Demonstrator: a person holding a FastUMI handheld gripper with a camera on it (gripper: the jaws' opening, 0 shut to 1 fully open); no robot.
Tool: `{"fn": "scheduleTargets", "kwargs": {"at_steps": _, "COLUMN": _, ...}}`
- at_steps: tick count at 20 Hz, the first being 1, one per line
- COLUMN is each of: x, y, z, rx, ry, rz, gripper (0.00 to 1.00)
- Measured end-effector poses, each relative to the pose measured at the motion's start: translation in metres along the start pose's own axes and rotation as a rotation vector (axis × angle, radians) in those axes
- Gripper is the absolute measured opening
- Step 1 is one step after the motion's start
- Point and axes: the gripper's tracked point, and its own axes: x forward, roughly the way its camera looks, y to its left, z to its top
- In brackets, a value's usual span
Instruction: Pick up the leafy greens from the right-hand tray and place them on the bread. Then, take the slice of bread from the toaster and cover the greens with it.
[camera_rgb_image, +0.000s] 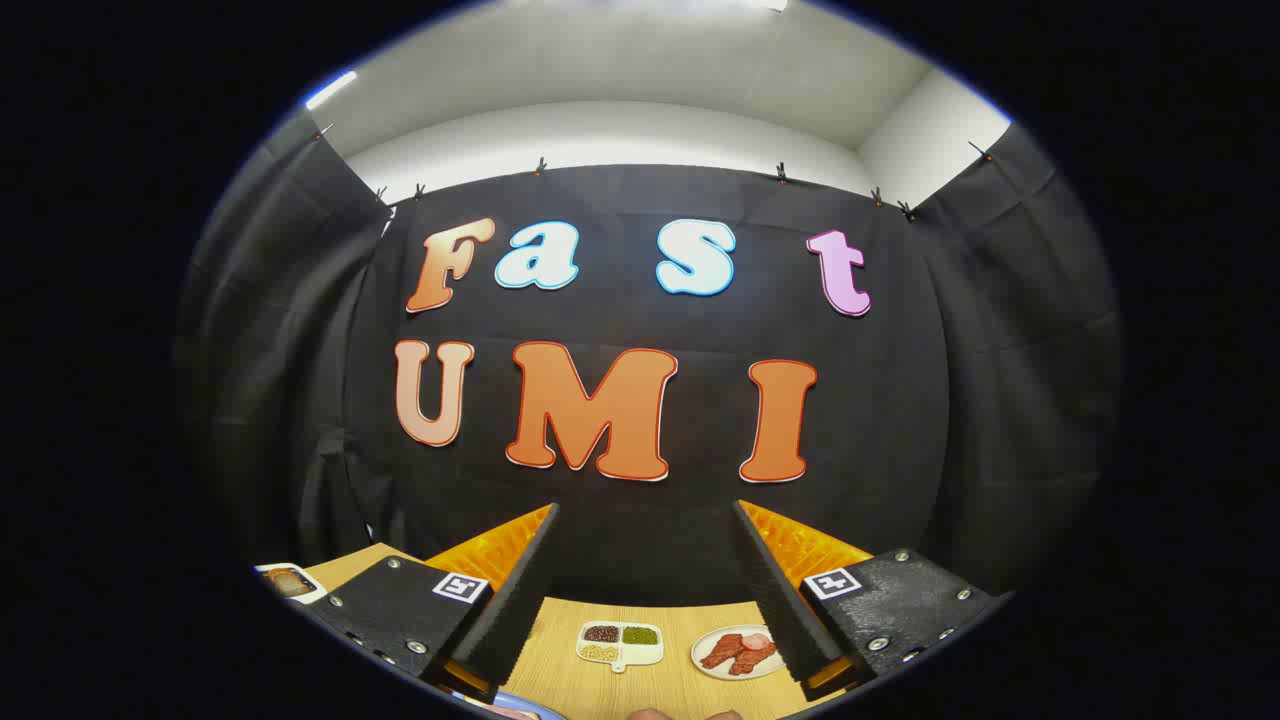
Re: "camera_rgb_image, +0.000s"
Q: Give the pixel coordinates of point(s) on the white oval plate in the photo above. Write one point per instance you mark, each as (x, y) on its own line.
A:
(705, 668)

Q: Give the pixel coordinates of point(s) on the blue plate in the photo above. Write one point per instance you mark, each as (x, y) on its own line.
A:
(530, 708)

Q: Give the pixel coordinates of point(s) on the red sausage slice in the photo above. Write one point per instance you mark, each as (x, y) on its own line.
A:
(757, 641)

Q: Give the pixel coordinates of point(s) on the pile of dark beans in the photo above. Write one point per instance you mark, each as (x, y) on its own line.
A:
(602, 633)

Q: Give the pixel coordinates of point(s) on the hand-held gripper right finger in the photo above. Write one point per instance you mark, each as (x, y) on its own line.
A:
(775, 600)

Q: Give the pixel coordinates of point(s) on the pile of green beans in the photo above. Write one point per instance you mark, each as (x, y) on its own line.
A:
(640, 635)

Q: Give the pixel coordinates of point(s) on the brown meat piece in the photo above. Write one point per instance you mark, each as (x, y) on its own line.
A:
(755, 660)
(722, 652)

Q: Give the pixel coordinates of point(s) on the white divided dish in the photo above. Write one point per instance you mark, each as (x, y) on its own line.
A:
(640, 653)

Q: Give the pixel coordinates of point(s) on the white toaster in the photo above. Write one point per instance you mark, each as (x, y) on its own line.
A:
(318, 594)

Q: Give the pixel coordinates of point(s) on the pile of yellow beans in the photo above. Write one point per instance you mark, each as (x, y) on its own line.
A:
(599, 652)

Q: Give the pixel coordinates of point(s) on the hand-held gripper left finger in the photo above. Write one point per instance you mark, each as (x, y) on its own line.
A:
(520, 600)

